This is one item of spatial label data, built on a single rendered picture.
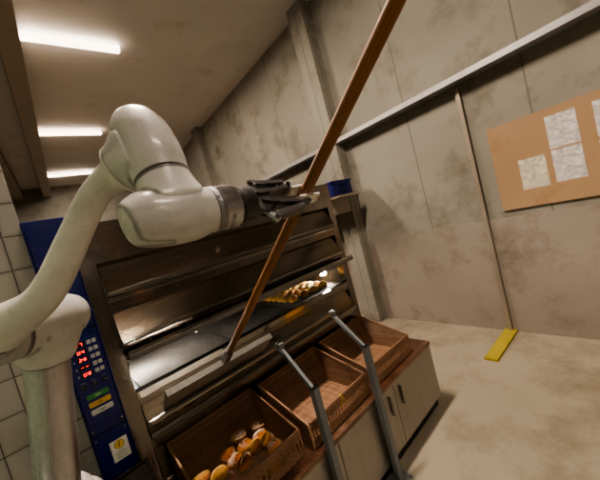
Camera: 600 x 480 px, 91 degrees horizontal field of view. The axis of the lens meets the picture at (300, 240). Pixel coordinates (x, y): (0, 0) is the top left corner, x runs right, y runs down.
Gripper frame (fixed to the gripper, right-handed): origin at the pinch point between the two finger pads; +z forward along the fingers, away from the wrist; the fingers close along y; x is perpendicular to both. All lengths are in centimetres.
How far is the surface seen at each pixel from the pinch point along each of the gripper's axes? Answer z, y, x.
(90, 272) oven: -35, -74, -105
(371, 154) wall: 324, -155, -105
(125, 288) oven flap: -23, -61, -109
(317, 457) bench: 32, 61, -137
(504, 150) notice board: 314, -23, -11
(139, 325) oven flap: -21, -46, -125
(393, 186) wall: 323, -101, -118
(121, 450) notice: -44, -1, -156
